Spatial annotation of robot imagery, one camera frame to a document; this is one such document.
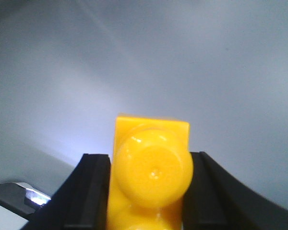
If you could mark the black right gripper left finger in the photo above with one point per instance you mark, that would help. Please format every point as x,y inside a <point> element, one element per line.
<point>81,202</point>

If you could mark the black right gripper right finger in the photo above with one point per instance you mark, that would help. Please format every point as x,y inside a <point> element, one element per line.
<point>216,200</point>

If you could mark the yellow studded toy brick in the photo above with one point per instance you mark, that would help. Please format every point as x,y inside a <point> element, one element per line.
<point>151,171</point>

